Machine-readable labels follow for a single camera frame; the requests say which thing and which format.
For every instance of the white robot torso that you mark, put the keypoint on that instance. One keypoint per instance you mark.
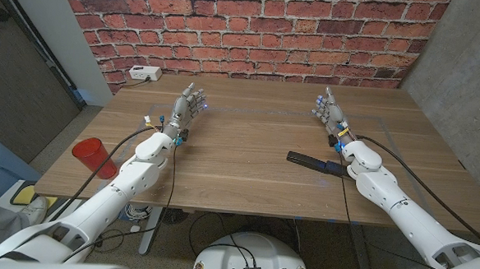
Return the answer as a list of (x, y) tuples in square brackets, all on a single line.
[(233, 253)]

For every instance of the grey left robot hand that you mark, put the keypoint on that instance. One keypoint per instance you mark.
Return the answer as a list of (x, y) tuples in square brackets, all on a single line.
[(183, 111)]

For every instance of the white power strip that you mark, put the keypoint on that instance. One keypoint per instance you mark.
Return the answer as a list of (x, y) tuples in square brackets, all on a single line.
[(144, 72)]

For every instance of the white shoe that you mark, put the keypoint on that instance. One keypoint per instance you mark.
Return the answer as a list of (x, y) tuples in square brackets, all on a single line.
[(34, 210)]

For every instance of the red brick print backdrop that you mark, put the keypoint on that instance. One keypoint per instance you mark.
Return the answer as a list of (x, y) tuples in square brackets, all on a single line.
[(249, 28)]

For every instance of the black round base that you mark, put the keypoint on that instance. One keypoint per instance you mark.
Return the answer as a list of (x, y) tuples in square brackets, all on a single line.
[(176, 217)]

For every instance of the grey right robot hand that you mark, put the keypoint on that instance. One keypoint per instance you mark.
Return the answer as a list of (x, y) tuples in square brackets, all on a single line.
[(333, 114)]

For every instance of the small white adapter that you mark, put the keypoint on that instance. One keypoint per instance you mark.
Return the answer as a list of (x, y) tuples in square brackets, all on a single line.
[(135, 229)]

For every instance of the white floor board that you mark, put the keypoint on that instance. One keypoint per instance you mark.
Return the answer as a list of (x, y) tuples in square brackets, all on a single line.
[(76, 203)]

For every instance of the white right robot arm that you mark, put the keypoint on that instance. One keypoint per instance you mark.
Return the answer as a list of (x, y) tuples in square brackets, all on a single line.
[(416, 226)]

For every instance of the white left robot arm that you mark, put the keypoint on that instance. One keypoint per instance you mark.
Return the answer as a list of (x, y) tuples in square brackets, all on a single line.
[(109, 193)]

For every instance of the red plastic cup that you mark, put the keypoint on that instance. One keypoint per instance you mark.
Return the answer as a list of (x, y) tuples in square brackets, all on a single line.
[(94, 157)]

